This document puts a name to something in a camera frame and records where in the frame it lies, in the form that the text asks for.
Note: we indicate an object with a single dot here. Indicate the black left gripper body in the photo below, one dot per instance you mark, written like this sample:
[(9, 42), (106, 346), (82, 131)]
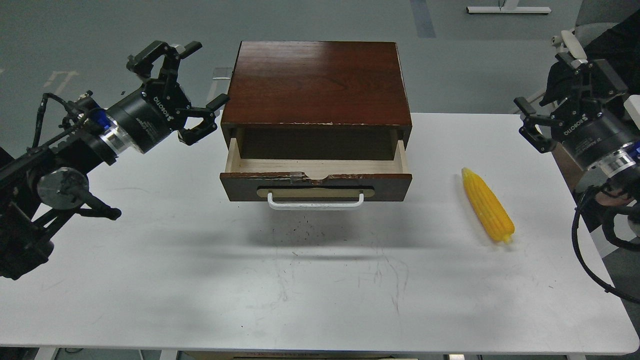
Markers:
[(149, 115)]

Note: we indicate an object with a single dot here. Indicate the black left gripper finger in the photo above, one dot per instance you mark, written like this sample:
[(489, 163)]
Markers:
[(142, 64), (207, 126)]

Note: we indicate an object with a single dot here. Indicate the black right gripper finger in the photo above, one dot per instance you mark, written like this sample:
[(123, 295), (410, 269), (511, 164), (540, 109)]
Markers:
[(561, 78), (530, 122)]

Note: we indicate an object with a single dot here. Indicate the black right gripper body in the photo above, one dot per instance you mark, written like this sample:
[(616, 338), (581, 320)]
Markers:
[(589, 132)]

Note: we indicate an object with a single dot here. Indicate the yellow corn cob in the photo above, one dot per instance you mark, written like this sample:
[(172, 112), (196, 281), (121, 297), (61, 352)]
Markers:
[(487, 207)]

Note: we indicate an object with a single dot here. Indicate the wooden drawer with white handle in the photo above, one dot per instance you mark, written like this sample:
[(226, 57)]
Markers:
[(316, 184)]

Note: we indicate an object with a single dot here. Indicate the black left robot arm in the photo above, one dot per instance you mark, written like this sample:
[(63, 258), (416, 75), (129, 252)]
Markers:
[(46, 186)]

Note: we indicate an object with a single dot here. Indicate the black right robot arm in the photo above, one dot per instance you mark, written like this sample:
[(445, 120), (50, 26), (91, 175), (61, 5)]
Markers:
[(621, 167)]

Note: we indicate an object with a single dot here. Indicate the person in black clothes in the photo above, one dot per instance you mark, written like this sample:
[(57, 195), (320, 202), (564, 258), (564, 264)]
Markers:
[(620, 46)]

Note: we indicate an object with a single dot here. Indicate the grey office chair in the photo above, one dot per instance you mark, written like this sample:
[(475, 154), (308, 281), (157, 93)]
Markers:
[(594, 18)]

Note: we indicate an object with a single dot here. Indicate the dark wooden cabinet box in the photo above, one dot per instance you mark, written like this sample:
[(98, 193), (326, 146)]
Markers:
[(317, 100)]

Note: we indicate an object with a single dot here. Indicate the white table base bar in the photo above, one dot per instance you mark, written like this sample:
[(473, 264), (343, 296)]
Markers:
[(509, 7)]

